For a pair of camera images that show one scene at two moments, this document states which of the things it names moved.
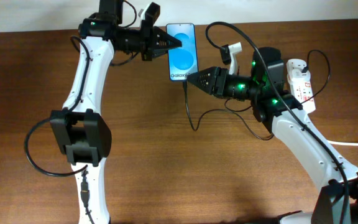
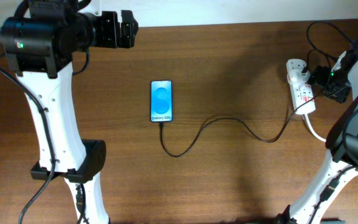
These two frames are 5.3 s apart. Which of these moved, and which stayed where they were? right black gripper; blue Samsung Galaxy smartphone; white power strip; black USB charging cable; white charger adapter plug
Moved: blue Samsung Galaxy smartphone; right black gripper; black USB charging cable
Stayed: white charger adapter plug; white power strip
